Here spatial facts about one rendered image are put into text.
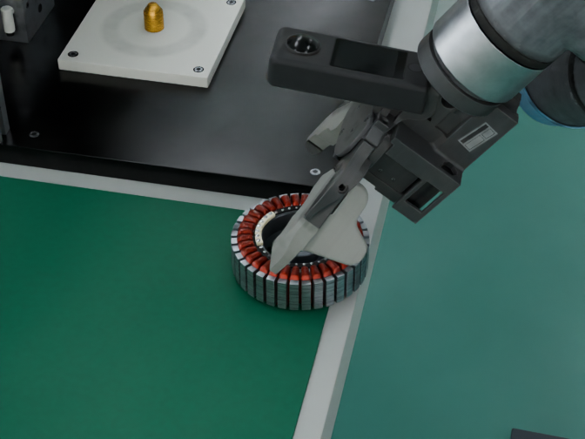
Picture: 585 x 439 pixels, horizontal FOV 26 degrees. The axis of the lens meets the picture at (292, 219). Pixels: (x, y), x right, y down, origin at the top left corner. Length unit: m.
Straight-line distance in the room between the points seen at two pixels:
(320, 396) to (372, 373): 1.04
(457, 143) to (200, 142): 0.31
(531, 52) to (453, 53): 0.05
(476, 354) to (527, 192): 0.43
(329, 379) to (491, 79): 0.26
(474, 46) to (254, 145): 0.34
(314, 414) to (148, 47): 0.47
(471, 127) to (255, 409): 0.26
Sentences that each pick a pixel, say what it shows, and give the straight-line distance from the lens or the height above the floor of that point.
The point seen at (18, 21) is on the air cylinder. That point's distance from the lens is 1.29.
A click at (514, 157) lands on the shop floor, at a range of 2.42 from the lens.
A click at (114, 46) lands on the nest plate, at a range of 1.26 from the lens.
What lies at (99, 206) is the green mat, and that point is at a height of 0.75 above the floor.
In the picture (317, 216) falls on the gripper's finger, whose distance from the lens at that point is 0.92.
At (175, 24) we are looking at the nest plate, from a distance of 1.29.
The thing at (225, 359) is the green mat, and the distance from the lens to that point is 0.97.
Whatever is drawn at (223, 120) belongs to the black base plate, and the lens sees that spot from 1.17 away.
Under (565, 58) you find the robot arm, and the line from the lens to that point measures 0.95.
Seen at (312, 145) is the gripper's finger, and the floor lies 0.83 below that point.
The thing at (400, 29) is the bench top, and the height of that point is 0.75.
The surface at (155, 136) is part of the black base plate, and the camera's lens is 1.16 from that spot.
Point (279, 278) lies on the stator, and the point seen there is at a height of 0.78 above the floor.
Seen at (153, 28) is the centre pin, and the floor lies 0.79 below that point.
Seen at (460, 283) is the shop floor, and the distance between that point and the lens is 2.14.
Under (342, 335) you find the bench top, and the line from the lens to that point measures 0.99.
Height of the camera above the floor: 1.46
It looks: 40 degrees down
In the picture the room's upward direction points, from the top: straight up
